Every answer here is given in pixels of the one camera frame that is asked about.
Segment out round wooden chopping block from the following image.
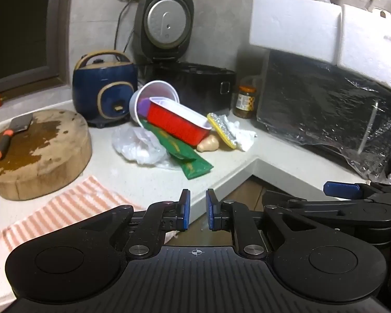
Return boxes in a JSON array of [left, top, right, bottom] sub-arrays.
[[0, 109, 93, 201]]

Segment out crumpled white tissue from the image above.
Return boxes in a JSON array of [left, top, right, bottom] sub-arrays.
[[219, 114, 258, 152]]

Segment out glass jar with orange lid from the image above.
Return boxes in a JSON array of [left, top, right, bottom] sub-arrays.
[[233, 84, 259, 120]]

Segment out black power cable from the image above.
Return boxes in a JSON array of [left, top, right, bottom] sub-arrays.
[[114, 0, 135, 60]]

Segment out clear plastic bag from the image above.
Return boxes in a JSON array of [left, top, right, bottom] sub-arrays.
[[111, 126, 184, 170]]

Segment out blue rice cooker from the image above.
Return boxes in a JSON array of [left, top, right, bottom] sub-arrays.
[[72, 50, 139, 129]]

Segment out black microwave in plastic wrap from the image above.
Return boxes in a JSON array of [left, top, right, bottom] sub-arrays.
[[256, 49, 391, 184]]

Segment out pink white striped cloth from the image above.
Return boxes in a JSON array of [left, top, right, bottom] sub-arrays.
[[0, 175, 144, 252]]

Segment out garlic bulb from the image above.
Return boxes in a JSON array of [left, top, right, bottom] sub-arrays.
[[196, 134, 221, 153]]

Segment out pink purple sponge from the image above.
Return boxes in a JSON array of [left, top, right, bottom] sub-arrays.
[[136, 97, 152, 118]]

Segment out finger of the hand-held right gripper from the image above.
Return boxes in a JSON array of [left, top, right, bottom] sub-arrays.
[[323, 181, 379, 201], [262, 191, 363, 216]]

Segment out white plastic bowl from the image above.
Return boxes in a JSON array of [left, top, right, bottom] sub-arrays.
[[129, 80, 180, 128]]

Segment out red foil tray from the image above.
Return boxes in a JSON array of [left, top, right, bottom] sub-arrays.
[[145, 96, 213, 147]]

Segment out white foam box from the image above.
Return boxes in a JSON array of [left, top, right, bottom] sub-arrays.
[[249, 0, 343, 64], [337, 3, 391, 97]]

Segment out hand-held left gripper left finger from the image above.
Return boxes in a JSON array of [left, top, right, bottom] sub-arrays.
[[79, 188, 191, 259]]

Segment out black rice cooker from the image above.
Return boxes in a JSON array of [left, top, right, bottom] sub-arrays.
[[135, 0, 237, 117]]

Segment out yellow rimmed mesh pad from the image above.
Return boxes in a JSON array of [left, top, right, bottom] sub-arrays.
[[206, 112, 239, 150]]

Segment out cleaver with orange black handle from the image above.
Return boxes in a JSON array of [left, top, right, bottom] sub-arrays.
[[0, 114, 33, 160]]

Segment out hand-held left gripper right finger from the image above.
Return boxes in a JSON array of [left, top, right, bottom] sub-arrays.
[[206, 188, 318, 259]]

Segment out dark window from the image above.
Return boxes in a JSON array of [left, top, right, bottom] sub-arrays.
[[0, 0, 76, 96]]

